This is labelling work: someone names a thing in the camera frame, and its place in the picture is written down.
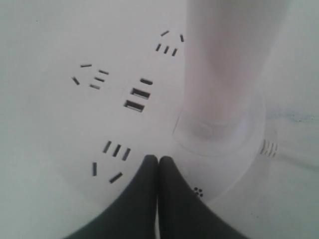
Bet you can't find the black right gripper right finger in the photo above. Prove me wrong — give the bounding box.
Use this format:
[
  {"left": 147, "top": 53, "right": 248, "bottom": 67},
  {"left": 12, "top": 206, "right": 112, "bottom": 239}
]
[{"left": 158, "top": 156, "right": 245, "bottom": 239}]

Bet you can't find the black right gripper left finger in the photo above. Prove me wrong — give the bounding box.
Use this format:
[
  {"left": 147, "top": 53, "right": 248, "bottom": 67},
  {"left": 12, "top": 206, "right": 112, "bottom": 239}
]
[{"left": 67, "top": 155, "right": 158, "bottom": 239}]

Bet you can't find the white desk lamp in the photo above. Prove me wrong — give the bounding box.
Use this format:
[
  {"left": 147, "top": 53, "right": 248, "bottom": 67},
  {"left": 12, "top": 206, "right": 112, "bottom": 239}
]
[{"left": 0, "top": 0, "right": 287, "bottom": 212}]

